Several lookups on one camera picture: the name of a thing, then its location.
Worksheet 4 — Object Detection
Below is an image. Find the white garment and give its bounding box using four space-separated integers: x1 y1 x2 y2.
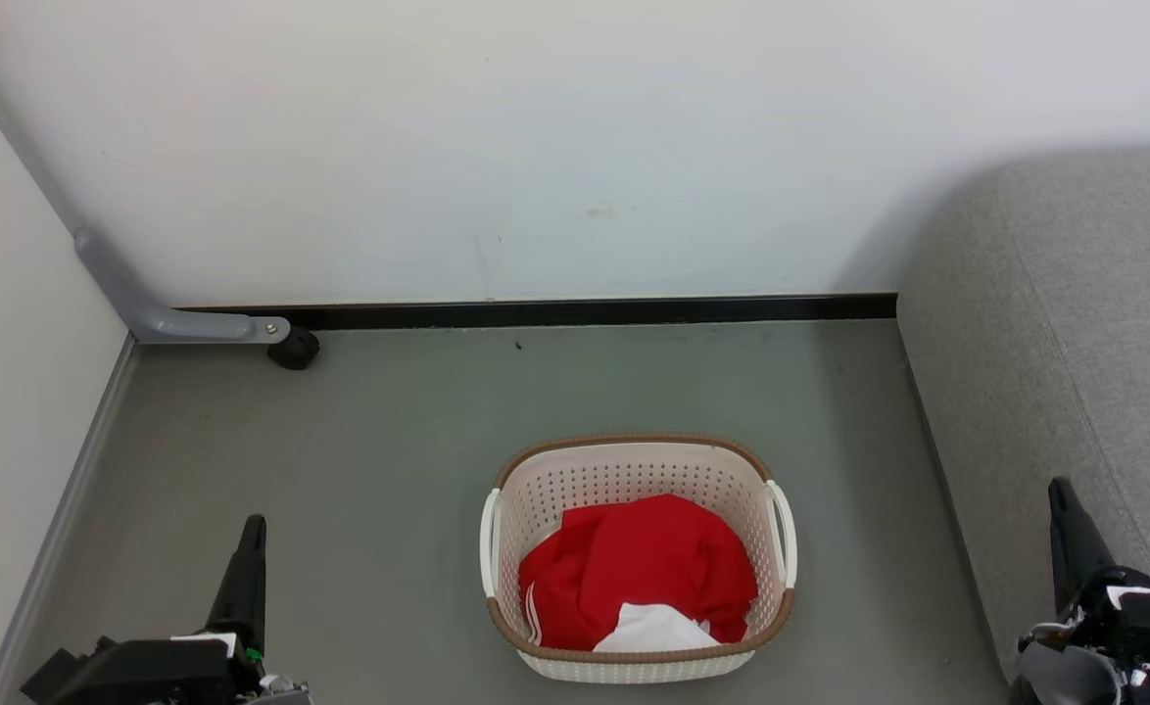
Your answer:
592 602 723 654

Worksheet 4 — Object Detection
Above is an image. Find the white perforated laundry basket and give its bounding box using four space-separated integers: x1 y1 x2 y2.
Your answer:
479 434 798 684

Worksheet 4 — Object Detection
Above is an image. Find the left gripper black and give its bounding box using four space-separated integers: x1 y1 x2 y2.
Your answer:
95 514 268 705

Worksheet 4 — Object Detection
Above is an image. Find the grey fabric sofa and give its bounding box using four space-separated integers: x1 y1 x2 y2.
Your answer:
896 145 1150 686

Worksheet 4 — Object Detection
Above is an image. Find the red garment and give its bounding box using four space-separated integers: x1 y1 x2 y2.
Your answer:
518 493 760 653

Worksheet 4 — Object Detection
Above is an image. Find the grey metal partition leg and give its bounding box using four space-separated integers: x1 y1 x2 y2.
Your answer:
0 34 292 346

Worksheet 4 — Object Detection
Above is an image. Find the black caster wheel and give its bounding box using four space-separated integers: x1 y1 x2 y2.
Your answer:
267 328 321 371

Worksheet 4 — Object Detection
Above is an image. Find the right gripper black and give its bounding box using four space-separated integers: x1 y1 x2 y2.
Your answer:
1048 477 1150 639

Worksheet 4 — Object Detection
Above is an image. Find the black wall baseboard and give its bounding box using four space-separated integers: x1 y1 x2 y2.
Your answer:
175 293 897 331

